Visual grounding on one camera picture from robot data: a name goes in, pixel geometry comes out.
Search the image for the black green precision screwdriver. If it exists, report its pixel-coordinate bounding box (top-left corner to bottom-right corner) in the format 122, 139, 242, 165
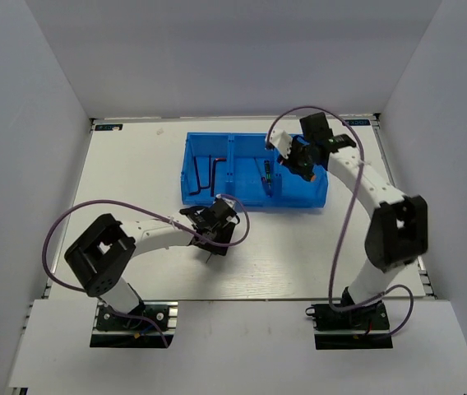
264, 160, 272, 194

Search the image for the dark red hex key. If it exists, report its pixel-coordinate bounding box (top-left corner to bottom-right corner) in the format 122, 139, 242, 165
208, 156, 215, 196
210, 157, 228, 196
189, 156, 210, 196

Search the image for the blue red handled screwdriver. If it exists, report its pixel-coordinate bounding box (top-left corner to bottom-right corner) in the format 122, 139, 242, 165
254, 158, 273, 198

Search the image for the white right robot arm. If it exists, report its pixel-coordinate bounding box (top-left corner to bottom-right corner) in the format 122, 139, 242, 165
266, 113, 428, 328

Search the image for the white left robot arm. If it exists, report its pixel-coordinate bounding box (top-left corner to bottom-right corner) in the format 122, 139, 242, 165
64, 197, 238, 328

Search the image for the right corner label sticker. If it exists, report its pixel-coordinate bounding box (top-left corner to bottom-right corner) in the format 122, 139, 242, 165
345, 118, 371, 127

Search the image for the corner label sticker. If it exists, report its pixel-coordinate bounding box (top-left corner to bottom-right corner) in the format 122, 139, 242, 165
345, 118, 371, 127
95, 123, 123, 131

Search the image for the blue three-compartment plastic bin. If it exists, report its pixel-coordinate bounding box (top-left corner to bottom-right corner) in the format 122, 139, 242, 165
180, 132, 328, 208

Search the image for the left corner label sticker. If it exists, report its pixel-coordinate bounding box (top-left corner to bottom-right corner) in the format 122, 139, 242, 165
95, 123, 123, 131

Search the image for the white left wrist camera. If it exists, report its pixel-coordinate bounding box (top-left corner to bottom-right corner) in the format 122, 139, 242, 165
179, 197, 237, 233

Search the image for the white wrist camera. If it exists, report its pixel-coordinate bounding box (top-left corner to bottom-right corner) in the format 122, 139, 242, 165
179, 197, 237, 233
266, 128, 293, 160

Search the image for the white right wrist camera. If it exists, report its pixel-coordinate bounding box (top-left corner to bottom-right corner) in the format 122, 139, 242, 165
266, 128, 293, 160

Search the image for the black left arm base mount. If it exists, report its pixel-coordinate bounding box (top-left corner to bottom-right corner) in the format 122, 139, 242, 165
90, 301, 178, 349

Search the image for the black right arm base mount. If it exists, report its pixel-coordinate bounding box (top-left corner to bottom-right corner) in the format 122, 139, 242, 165
305, 300, 393, 351

